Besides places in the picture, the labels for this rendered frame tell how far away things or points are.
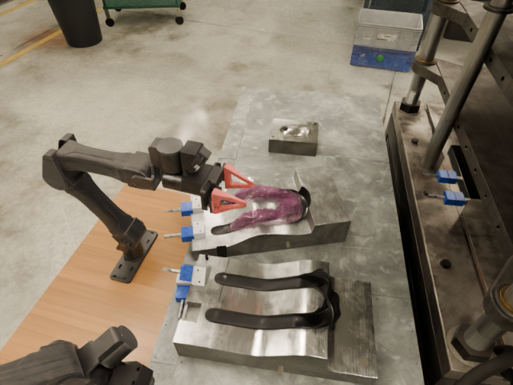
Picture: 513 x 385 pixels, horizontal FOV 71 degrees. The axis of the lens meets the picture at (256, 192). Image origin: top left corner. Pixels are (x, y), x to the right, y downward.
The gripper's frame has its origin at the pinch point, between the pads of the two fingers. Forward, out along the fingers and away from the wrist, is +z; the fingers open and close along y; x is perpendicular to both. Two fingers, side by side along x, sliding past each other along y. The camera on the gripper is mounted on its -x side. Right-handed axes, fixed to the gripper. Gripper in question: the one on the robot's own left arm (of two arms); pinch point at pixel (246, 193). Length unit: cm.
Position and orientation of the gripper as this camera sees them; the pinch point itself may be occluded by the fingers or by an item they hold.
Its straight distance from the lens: 82.0
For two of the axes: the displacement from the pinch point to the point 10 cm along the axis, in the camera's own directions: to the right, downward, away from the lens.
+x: -0.4, 6.9, 7.3
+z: 9.6, 2.2, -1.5
